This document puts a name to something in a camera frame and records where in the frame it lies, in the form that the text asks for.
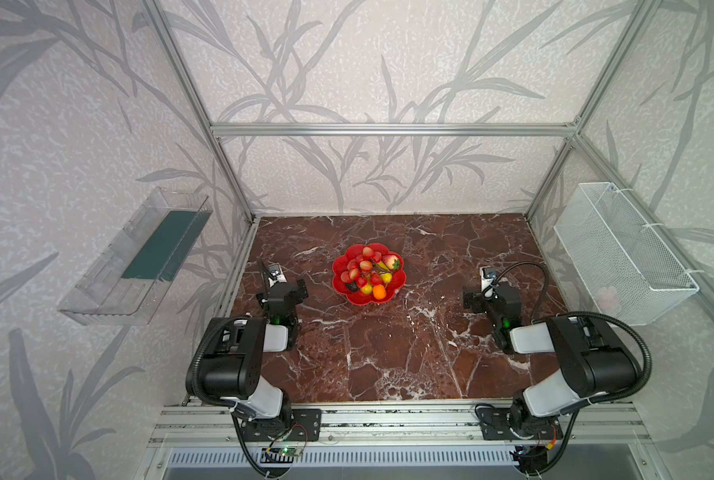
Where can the red flower-shaped fruit bowl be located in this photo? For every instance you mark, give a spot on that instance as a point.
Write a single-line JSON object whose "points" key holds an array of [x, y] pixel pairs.
{"points": [[358, 298]]}

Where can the green circuit board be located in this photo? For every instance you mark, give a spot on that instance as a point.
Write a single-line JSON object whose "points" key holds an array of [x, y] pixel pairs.
{"points": [[283, 454]]}

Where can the red fake peach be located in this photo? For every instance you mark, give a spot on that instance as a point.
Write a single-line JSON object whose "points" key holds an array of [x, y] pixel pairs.
{"points": [[392, 262]]}

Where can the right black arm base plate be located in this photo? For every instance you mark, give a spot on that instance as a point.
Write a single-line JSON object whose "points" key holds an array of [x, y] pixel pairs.
{"points": [[515, 424]]}

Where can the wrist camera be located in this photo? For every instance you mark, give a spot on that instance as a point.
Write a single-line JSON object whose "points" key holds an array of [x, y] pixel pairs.
{"points": [[275, 274], [487, 277]]}

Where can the pink object in basket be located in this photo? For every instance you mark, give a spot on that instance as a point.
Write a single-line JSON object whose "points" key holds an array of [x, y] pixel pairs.
{"points": [[608, 301]]}

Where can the small fake orange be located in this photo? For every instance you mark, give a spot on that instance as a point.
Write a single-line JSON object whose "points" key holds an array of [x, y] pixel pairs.
{"points": [[379, 292]]}

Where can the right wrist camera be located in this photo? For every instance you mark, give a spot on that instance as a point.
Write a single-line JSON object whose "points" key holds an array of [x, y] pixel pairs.
{"points": [[487, 277]]}

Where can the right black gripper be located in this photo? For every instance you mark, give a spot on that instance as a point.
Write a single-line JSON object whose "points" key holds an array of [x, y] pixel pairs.
{"points": [[486, 297]]}

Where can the red fake cherry tomato bunch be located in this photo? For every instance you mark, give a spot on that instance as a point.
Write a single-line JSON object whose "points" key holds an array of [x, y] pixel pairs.
{"points": [[366, 259]]}

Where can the white wire mesh basket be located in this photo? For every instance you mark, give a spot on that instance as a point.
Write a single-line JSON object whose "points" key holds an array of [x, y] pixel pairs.
{"points": [[610, 243]]}

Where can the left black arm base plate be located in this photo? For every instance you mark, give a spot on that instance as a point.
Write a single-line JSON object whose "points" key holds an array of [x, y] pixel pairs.
{"points": [[299, 424]]}

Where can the aluminium front rail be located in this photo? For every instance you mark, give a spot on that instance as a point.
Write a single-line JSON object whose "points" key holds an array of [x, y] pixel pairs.
{"points": [[395, 423]]}

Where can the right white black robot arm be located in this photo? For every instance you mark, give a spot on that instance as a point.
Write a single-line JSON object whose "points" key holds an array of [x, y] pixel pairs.
{"points": [[601, 359]]}

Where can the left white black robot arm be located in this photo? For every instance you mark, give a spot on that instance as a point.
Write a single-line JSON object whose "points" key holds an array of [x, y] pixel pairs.
{"points": [[226, 367]]}

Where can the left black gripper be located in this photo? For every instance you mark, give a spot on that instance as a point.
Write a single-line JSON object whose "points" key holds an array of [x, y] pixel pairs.
{"points": [[273, 289]]}

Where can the clear plastic wall bin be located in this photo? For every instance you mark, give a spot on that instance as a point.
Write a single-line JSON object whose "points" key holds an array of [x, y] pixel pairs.
{"points": [[128, 281]]}

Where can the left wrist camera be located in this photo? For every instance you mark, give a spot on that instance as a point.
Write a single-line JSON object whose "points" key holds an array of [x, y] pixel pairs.
{"points": [[275, 274]]}

